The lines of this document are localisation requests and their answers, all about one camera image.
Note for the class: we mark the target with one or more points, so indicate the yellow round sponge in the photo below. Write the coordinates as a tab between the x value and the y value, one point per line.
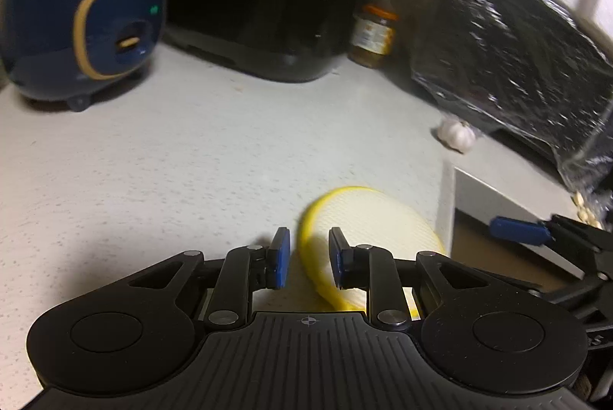
373	218

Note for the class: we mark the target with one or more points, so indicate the garlic bulb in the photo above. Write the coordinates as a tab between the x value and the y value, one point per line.
455	133

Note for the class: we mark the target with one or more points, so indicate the blue rice cooker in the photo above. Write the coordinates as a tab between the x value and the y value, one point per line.
48	32

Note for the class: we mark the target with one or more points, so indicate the glass jar orange lid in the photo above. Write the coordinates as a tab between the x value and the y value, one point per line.
371	36

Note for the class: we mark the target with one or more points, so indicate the peeled garlic clove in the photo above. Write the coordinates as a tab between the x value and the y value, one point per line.
588	216
579	198

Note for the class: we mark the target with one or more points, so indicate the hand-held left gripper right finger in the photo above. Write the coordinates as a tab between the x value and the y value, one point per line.
337	259

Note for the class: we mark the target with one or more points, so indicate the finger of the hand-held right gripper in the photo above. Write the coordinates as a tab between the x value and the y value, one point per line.
519	230

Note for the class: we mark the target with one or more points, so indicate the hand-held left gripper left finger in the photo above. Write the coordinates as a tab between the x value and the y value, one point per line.
279	259

